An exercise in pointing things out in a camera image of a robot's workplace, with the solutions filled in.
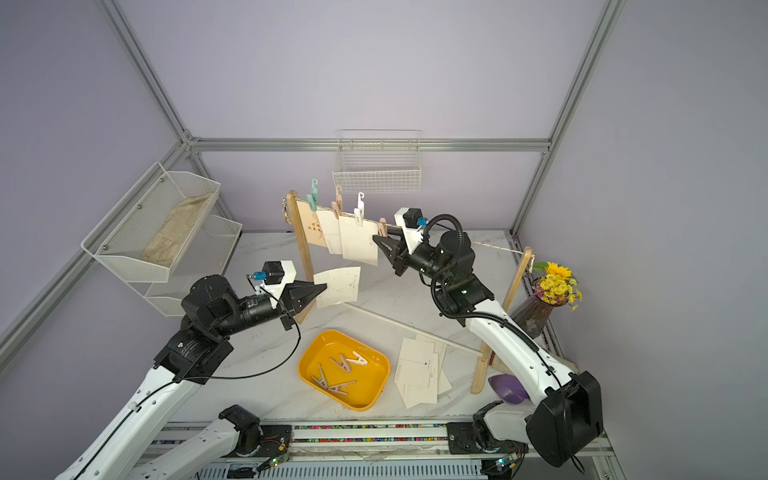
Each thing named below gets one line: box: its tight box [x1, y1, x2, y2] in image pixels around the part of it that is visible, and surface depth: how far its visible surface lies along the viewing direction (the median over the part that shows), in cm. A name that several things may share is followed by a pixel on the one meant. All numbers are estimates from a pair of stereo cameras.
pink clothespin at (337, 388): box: [328, 380, 357, 396], surface depth 82 cm
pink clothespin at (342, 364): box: [330, 354, 352, 373], surface depth 86 cm
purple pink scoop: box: [488, 374, 529, 404], surface depth 83 cm
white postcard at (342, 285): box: [313, 266, 361, 309], surface depth 61 cm
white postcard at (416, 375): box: [394, 338, 438, 409], surface depth 86 cm
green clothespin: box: [306, 178, 319, 212], surface depth 66 cm
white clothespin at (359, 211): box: [354, 192, 365, 227], surface depth 64 cm
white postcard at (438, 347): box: [415, 334, 447, 369], surface depth 91 cm
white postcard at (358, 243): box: [338, 216, 378, 266], surface depth 69 cm
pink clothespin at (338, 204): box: [332, 185, 343, 220], surface depth 65 cm
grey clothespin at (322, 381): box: [312, 363, 329, 390], surface depth 84 cm
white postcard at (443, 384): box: [437, 369, 453, 395], surface depth 84 cm
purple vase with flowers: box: [510, 262, 583, 339], surface depth 77 cm
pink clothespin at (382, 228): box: [378, 217, 388, 238], surface depth 64 cm
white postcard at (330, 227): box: [316, 210, 342, 255], surface depth 70 cm
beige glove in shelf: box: [140, 193, 214, 268], surface depth 81 cm
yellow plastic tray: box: [298, 329, 391, 412], surface depth 86 cm
